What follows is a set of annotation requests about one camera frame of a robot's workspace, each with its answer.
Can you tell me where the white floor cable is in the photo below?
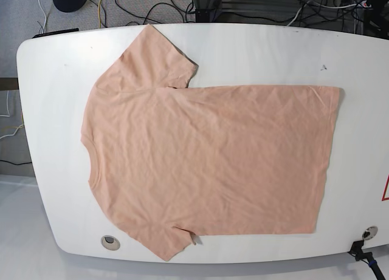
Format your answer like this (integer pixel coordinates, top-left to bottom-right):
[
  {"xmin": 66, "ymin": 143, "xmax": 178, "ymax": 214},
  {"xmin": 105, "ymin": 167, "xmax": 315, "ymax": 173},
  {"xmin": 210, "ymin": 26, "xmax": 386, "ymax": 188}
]
[{"xmin": 37, "ymin": 0, "xmax": 49, "ymax": 32}]

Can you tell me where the left table cable grommet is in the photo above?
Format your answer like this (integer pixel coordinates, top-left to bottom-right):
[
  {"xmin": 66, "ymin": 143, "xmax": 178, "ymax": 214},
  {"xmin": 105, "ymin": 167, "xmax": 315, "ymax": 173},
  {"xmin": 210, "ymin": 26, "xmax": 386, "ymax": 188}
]
[{"xmin": 101, "ymin": 235, "xmax": 120, "ymax": 251}]

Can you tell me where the right table cable grommet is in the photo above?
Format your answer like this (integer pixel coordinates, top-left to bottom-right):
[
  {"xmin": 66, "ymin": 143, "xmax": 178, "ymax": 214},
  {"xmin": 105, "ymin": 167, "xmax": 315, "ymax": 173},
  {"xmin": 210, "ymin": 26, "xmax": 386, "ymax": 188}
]
[{"xmin": 362, "ymin": 226, "xmax": 378, "ymax": 241}]

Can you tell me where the peach pink T-shirt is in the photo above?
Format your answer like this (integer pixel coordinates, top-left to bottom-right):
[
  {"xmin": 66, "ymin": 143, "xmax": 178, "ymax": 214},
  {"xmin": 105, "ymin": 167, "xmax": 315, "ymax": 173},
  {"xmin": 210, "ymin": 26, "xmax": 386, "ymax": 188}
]
[{"xmin": 81, "ymin": 25, "xmax": 340, "ymax": 260}]

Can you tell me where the table cable grommet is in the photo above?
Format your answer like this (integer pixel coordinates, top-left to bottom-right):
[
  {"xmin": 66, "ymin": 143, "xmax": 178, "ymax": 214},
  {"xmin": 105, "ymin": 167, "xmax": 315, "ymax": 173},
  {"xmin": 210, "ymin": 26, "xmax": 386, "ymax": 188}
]
[
  {"xmin": 362, "ymin": 226, "xmax": 378, "ymax": 241},
  {"xmin": 101, "ymin": 235, "xmax": 120, "ymax": 251}
]

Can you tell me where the black flat bar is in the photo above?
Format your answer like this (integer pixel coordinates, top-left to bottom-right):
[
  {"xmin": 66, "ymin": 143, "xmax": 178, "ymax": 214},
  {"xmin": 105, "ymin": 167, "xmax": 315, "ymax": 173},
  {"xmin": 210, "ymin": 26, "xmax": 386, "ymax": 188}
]
[{"xmin": 32, "ymin": 28, "xmax": 79, "ymax": 39}]

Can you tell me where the yellow floor cable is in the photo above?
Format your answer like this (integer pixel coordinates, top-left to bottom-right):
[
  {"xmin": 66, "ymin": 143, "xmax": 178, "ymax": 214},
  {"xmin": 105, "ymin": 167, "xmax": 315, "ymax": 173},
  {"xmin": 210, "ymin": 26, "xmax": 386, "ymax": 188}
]
[{"xmin": 96, "ymin": 0, "xmax": 112, "ymax": 29}]

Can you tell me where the black clamp mount with cable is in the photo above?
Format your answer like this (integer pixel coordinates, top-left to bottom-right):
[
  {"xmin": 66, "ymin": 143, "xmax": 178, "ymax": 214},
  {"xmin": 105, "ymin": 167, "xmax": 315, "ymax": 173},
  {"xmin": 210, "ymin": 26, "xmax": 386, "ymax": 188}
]
[{"xmin": 348, "ymin": 240, "xmax": 386, "ymax": 280}]

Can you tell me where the black aluminium frame post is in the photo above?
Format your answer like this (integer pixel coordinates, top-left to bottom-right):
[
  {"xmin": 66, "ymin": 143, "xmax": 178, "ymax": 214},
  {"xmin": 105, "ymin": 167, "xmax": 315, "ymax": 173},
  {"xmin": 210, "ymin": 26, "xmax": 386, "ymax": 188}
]
[{"xmin": 192, "ymin": 0, "xmax": 222, "ymax": 23}]

